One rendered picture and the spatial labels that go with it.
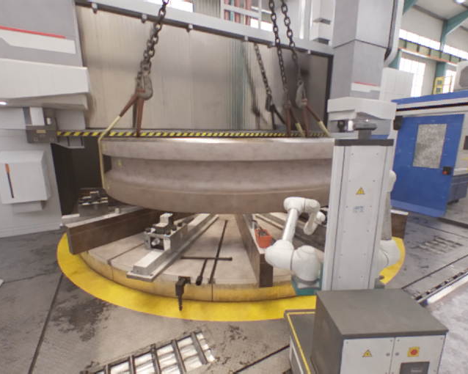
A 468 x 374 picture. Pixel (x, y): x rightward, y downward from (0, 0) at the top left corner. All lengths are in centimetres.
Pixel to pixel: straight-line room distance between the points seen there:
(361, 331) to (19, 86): 378
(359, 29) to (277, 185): 467
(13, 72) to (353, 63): 606
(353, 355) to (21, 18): 453
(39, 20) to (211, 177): 283
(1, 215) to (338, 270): 554
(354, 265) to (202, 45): 538
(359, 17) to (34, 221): 788
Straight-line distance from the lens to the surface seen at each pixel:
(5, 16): 430
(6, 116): 471
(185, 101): 573
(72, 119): 457
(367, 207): 173
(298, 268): 187
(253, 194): 292
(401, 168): 739
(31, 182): 532
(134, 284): 328
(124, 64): 564
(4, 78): 372
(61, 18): 425
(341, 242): 173
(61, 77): 364
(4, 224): 600
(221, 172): 300
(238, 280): 274
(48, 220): 585
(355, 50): 678
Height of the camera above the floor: 180
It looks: 12 degrees down
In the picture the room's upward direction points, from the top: straight up
